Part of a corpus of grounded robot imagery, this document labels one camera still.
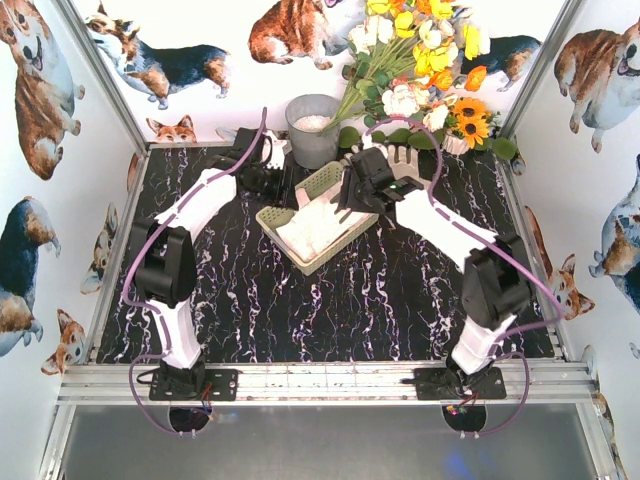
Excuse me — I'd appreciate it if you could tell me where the artificial flower bouquet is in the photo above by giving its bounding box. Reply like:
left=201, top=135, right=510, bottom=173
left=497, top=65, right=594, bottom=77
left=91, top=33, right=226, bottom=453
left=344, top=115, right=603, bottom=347
left=333, top=1, right=531, bottom=160

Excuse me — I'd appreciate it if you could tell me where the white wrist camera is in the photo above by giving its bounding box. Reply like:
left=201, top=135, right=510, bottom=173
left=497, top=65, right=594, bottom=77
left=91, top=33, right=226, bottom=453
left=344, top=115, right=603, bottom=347
left=262, top=130, right=291, bottom=170
left=362, top=134, right=384, bottom=151

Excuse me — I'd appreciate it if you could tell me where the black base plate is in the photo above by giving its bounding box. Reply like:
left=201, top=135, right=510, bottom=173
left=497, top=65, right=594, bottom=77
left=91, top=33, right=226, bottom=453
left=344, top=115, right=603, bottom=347
left=404, top=367, right=507, bottom=400
left=149, top=367, right=239, bottom=401

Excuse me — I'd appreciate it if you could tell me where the aluminium front rail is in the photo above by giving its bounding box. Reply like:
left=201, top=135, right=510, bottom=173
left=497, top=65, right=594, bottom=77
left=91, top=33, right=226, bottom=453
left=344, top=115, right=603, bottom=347
left=56, top=358, right=595, bottom=406

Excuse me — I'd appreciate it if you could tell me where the grey metal bucket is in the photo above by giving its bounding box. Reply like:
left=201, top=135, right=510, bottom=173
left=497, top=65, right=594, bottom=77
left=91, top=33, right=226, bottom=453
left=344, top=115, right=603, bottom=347
left=285, top=94, right=340, bottom=170

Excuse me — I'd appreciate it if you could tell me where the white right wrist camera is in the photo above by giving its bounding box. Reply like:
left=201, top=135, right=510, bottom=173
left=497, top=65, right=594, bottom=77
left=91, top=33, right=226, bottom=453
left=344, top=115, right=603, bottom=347
left=362, top=134, right=384, bottom=151

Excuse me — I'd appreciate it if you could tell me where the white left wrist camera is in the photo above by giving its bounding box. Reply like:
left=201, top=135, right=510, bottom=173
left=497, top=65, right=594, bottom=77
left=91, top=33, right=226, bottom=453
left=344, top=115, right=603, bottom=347
left=262, top=130, right=291, bottom=170

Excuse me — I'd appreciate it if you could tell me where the white glove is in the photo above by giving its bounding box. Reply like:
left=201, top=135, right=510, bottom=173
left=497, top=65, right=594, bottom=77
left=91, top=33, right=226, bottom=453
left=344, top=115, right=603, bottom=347
left=276, top=183, right=374, bottom=263
left=386, top=144, right=430, bottom=190

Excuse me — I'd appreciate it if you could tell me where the small white flower pot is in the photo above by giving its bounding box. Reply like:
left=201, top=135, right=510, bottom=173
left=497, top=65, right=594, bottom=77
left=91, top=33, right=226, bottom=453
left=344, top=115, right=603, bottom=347
left=442, top=130, right=471, bottom=156

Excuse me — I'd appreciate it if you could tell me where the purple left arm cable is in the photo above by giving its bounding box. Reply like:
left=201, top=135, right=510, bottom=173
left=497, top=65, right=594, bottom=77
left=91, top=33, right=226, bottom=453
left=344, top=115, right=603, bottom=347
left=121, top=105, right=269, bottom=436

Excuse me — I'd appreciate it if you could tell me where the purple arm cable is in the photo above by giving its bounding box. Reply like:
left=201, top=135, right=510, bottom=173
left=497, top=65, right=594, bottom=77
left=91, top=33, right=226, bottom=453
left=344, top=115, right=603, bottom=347
left=121, top=105, right=269, bottom=436
left=362, top=117, right=566, bottom=435

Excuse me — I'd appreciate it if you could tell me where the striped glove back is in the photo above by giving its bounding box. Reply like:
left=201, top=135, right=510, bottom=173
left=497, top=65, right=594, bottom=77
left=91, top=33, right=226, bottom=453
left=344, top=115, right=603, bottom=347
left=341, top=143, right=372, bottom=166

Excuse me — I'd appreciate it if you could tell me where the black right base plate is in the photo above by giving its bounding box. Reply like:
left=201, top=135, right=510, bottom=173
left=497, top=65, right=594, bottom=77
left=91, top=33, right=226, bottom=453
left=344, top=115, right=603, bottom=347
left=404, top=367, right=507, bottom=400

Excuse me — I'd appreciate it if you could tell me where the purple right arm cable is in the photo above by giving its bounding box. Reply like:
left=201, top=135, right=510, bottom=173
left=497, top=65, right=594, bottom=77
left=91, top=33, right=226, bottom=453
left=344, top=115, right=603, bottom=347
left=362, top=117, right=566, bottom=435

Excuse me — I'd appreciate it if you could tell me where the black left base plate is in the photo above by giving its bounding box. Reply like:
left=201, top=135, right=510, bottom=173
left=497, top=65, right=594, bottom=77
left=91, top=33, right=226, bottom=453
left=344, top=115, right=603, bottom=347
left=149, top=367, right=239, bottom=401

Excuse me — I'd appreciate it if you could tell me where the pale green storage basket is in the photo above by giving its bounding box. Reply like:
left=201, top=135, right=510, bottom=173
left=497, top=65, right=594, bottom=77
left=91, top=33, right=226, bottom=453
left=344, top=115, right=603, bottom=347
left=256, top=161, right=379, bottom=276

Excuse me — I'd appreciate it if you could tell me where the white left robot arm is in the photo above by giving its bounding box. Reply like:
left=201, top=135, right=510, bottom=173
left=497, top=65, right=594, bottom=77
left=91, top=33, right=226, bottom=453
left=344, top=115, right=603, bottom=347
left=122, top=128, right=295, bottom=398

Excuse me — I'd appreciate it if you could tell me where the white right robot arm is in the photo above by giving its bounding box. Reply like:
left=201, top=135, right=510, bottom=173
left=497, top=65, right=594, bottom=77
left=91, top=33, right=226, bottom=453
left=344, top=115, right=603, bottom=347
left=332, top=146, right=535, bottom=387

